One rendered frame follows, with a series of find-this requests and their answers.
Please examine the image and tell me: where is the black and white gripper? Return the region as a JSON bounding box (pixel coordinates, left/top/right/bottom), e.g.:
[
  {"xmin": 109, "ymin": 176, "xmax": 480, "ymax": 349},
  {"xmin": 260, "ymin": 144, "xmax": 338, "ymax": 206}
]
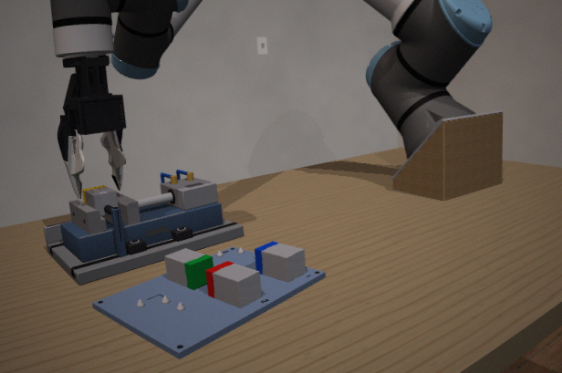
[{"xmin": 57, "ymin": 56, "xmax": 126, "ymax": 199}]

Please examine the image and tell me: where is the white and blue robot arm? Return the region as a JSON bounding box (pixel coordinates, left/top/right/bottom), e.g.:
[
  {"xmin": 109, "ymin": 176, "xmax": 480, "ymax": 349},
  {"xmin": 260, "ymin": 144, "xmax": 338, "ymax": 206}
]
[{"xmin": 50, "ymin": 0, "xmax": 493, "ymax": 159}]

